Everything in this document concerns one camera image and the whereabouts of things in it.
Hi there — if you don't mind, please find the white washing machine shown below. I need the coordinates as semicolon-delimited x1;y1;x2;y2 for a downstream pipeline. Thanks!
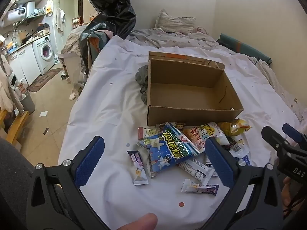
32;35;56;75

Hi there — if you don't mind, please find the white printed bedsheet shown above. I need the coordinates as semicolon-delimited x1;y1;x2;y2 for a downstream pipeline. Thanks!
58;35;301;230

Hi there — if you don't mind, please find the white water heater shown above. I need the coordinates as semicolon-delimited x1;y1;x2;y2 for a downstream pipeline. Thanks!
6;1;36;22

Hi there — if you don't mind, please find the clear plastic packet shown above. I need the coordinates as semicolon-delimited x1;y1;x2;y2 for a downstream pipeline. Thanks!
229;144;248;159

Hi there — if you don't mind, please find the teal orange bag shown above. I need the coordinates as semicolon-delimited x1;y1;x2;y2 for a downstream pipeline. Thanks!
89;30;113;65

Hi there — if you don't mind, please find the purple white snack bar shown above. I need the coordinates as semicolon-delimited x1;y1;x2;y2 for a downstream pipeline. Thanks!
127;150;149;186
181;179;220;195

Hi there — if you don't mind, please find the brown cardboard box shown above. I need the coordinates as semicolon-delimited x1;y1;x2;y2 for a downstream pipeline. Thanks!
147;51;244;127

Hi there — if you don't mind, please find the dark grey cloth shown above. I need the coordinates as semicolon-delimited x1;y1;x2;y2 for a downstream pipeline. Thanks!
135;65;149;105

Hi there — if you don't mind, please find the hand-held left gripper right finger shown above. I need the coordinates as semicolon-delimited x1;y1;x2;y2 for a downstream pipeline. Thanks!
199;137;285;230

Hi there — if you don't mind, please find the beige pillow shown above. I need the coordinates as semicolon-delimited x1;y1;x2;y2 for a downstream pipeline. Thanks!
155;9;196;33

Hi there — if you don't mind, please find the pink garment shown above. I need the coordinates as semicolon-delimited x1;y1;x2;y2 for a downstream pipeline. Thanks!
0;54;15;112

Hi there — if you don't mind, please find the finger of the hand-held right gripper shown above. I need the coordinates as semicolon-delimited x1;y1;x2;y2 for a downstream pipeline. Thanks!
282;123;307;145
261;126;289;154

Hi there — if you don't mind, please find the floral duvet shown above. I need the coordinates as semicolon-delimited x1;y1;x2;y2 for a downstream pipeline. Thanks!
126;26;240;53

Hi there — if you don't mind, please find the grey trash bin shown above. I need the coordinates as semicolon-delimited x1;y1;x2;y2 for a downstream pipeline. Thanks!
20;92;36;115

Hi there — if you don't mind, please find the green cushion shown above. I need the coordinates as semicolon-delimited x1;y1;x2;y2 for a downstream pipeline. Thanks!
217;33;272;66

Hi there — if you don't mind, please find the person's left hand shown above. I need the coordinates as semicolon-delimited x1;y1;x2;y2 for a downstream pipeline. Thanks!
119;213;158;230

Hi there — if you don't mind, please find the blue snack bag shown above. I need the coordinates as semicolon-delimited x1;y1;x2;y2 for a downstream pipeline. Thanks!
137;122;201;178

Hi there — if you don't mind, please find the white kitchen cabinet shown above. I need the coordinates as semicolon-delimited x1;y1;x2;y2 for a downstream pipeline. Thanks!
7;44;41;86

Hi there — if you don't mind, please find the person's right hand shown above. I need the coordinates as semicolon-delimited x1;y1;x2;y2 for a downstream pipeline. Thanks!
282;178;303;211

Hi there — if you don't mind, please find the brown patterned rug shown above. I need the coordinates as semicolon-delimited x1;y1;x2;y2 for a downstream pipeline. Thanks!
26;67;63;93

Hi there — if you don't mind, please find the white hanging towel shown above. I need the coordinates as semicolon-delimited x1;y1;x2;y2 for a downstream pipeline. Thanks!
56;8;66;32

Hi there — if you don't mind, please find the yellow snack bag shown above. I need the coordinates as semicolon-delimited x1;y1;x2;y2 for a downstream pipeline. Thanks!
218;118;251;137

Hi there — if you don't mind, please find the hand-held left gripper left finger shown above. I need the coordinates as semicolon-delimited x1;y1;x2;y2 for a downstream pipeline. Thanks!
25;136;108;230

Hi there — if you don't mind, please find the floral cloth pile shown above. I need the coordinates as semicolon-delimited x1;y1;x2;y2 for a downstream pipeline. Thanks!
61;25;83;55

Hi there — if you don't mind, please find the black plastic bag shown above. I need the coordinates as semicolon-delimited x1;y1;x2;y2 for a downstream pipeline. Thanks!
79;0;137;77

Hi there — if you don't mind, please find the red white coffee sachet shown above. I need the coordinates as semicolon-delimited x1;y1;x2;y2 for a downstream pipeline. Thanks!
137;125;166;140
177;157;216;184

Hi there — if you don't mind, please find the white orange snack bag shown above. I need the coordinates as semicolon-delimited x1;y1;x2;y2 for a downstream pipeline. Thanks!
183;122;229;154

